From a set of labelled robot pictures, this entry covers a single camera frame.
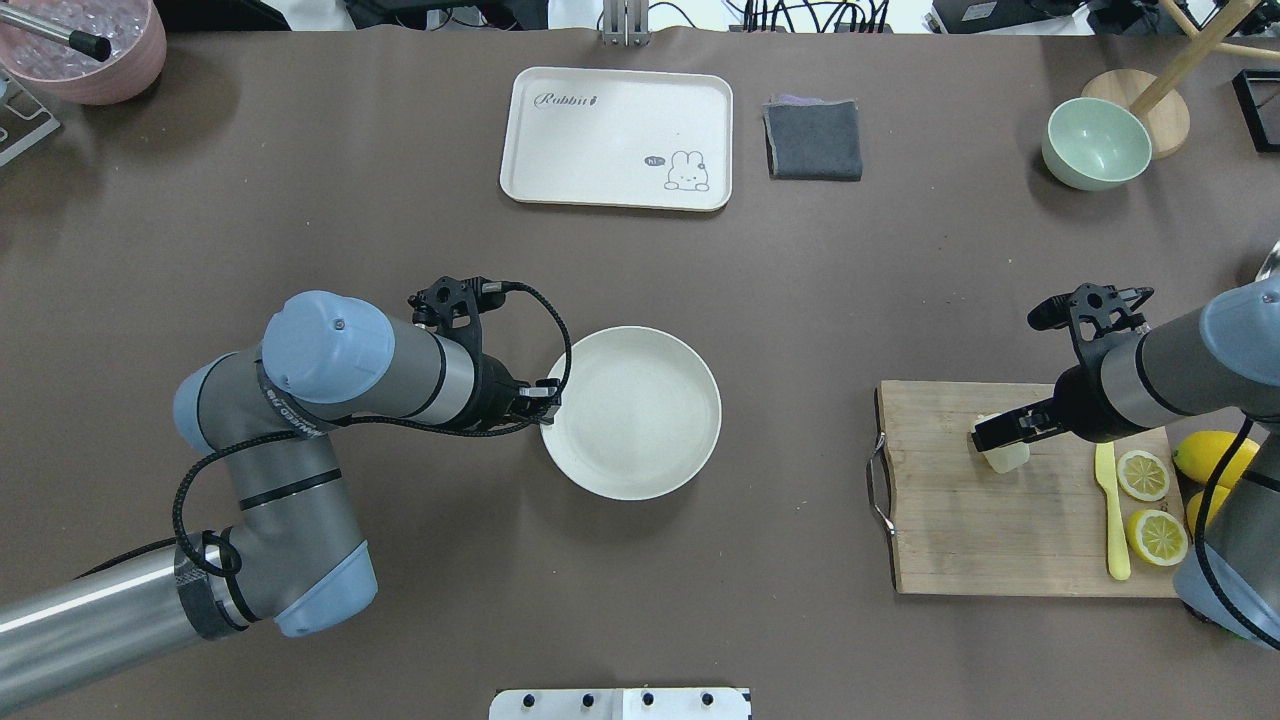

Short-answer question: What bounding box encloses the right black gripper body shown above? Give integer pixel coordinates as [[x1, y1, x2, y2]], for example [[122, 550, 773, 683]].
[[1039, 366, 1121, 443]]

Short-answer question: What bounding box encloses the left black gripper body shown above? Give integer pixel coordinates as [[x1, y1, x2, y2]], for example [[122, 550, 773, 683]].
[[462, 354, 530, 430]]

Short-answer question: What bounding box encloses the white steamed bun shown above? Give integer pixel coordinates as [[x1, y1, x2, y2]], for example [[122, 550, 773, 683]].
[[970, 414, 1030, 474]]

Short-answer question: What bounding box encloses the beige round plate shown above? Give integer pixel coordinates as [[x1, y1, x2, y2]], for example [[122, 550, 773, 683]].
[[541, 325, 723, 501]]

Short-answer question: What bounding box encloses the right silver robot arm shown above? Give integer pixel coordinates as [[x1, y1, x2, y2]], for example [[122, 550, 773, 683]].
[[972, 275, 1279, 648]]

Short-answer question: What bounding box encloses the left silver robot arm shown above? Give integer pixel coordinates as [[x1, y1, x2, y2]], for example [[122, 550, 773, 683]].
[[3, 277, 571, 714]]

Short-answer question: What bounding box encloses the lemon half near bun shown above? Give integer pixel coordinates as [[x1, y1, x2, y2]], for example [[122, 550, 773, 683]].
[[1116, 450, 1174, 503]]

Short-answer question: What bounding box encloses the beige rabbit tray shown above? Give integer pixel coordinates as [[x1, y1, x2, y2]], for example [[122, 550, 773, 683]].
[[499, 67, 733, 211]]

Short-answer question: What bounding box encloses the black tray with glasses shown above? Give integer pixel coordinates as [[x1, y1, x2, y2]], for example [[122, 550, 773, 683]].
[[1231, 69, 1279, 152]]

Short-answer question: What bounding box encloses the wooden cutting board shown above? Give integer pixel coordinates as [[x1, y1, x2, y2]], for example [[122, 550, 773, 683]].
[[867, 380, 1175, 598]]

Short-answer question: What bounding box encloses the whole lemon far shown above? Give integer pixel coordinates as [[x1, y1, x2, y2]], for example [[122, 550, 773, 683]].
[[1172, 430, 1260, 489]]

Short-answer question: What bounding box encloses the whole lemon near lime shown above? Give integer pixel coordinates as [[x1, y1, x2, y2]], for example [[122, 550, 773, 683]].
[[1185, 486, 1233, 538]]

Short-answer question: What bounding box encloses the lemon half near edge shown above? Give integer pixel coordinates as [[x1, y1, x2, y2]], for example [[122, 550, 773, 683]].
[[1124, 509, 1190, 568]]

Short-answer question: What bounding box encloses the yellow plastic knife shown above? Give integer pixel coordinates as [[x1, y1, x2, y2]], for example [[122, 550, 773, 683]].
[[1093, 442, 1132, 582]]

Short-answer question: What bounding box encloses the metal scoop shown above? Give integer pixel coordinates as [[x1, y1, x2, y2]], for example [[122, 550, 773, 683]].
[[1254, 241, 1280, 282]]

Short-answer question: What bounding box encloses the mint green bowl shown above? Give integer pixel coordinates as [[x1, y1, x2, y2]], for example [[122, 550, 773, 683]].
[[1041, 97, 1155, 192]]

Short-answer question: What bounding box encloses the wooden cup tree stand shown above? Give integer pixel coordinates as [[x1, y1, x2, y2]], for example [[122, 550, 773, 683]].
[[1082, 1, 1277, 159]]

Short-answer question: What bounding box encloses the grey folded cloth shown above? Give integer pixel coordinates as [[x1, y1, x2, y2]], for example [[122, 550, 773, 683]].
[[762, 95, 864, 182]]

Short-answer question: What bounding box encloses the pink bowl with ice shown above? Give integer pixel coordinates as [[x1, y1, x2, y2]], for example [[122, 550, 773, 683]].
[[1, 1, 166, 105]]

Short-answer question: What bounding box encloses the white cup rack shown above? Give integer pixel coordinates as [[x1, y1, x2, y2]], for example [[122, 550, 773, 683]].
[[0, 70, 61, 167]]

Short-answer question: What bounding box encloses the black gripper camera mount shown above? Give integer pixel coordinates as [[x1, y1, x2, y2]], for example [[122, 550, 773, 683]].
[[407, 275, 509, 334]]

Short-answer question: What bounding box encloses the aluminium frame post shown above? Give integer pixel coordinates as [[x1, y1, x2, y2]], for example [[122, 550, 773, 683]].
[[599, 0, 652, 47]]

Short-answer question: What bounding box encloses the metal tongs handle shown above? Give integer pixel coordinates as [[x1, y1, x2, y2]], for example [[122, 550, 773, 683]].
[[1, 3, 113, 61]]

